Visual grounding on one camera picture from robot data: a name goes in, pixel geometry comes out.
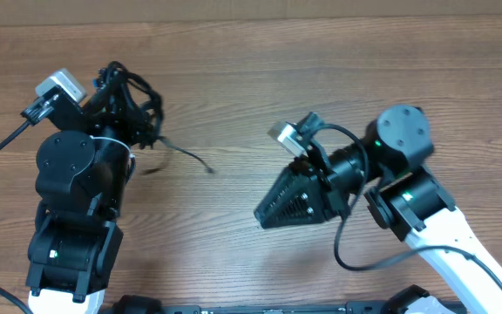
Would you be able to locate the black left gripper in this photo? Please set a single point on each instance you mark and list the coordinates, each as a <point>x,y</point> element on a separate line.
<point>119,117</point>

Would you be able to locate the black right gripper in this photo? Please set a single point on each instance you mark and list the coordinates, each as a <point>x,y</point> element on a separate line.
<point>316,196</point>

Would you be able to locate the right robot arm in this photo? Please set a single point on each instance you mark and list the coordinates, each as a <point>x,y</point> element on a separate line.
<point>387,168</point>

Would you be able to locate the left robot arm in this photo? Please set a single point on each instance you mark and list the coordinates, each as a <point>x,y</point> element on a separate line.
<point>82,173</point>

